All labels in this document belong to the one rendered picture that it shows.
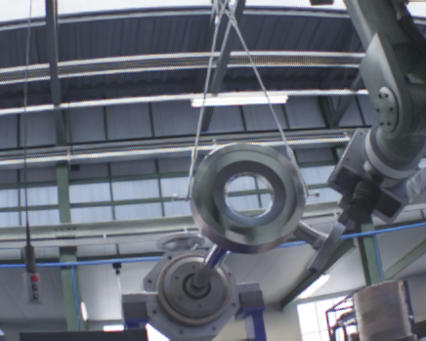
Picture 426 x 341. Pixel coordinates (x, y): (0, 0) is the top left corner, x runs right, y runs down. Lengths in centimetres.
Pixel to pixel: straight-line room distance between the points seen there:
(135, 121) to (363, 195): 953
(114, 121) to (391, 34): 968
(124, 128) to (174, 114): 93
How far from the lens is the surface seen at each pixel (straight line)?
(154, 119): 1097
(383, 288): 401
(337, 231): 194
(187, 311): 297
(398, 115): 132
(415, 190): 72
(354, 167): 155
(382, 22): 145
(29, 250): 239
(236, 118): 1120
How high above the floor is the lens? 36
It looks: 25 degrees up
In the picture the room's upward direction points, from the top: 9 degrees counter-clockwise
